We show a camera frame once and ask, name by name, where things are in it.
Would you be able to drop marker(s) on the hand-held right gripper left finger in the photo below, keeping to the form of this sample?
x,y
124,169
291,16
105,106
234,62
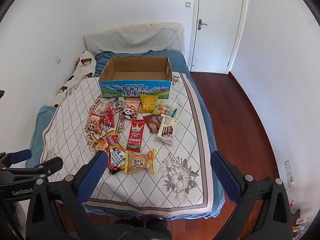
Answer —
x,y
93,172

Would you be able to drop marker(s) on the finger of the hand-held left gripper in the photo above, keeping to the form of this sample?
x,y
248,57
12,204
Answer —
x,y
21,156
50,166

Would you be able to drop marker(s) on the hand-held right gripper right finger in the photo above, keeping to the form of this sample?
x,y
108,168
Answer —
x,y
225,177

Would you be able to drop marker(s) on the yellow red instant noodle packet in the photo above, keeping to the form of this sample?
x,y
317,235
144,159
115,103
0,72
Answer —
x,y
115,152

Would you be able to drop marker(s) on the small orange panda snack packet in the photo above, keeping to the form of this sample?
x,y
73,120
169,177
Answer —
x,y
95,126

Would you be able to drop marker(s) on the yellow clear pastry packet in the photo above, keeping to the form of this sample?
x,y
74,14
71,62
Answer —
x,y
140,162

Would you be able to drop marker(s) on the small red snack packet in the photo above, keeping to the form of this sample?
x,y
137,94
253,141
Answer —
x,y
110,120

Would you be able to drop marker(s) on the long red crown snack packet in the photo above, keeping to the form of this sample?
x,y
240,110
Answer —
x,y
136,135

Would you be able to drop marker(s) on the large orange panda snack packet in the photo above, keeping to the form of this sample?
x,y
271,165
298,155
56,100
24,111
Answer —
x,y
130,110

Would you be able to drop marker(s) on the white chocolate cookie packet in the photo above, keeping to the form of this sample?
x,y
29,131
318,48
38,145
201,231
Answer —
x,y
166,130

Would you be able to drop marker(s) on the brown pastry packet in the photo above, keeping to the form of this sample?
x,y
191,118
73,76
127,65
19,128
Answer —
x,y
152,123

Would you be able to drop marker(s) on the printed blue cardboard box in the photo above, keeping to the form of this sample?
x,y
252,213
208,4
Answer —
x,y
112,88

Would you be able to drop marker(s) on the white orange snack packet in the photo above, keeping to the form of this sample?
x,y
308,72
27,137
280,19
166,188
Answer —
x,y
105,105

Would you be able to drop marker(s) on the small green white packet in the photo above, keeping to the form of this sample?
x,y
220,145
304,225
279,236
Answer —
x,y
119,102

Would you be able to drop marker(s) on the yellow snack packet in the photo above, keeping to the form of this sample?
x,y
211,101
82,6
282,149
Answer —
x,y
147,103

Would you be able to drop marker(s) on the colourful candy bag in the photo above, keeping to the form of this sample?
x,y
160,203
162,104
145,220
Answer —
x,y
163,110

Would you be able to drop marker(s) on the bear print pillow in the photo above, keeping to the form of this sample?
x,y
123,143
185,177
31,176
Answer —
x,y
83,65

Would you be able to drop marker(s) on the blue ruffled pillow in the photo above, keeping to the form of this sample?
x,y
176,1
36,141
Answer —
x,y
105,60

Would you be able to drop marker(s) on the white textured pillow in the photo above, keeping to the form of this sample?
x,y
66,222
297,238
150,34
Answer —
x,y
135,40

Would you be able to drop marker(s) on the white door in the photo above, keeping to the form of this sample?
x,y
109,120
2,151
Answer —
x,y
217,25

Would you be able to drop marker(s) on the white wall socket strip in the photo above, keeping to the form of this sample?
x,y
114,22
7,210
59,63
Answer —
x,y
289,172

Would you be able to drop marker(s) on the white wall socket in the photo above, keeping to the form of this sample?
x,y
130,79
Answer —
x,y
58,59

